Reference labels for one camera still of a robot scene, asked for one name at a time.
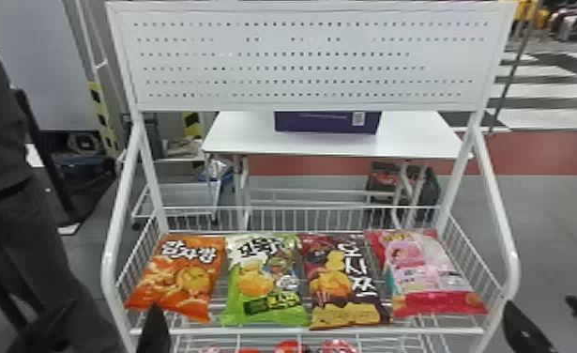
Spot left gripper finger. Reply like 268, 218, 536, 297
136, 302, 173, 353
6, 299, 79, 353

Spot orange snack packet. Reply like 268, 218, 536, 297
123, 233, 227, 325

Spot pink snack packet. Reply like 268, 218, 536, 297
364, 227, 488, 318

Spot green snack packet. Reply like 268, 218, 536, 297
218, 232, 311, 328

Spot red noodle cup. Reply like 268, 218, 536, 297
317, 338, 359, 353
273, 339, 313, 353

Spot person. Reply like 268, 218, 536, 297
0, 0, 122, 353

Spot dark red snack packet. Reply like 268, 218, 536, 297
296, 232, 393, 330

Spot white side table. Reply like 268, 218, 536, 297
201, 110, 475, 233

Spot blue box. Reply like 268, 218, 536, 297
274, 110, 383, 136

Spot yellow black striped post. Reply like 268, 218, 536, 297
87, 80, 120, 157

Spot white wire rack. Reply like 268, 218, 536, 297
99, 0, 522, 353

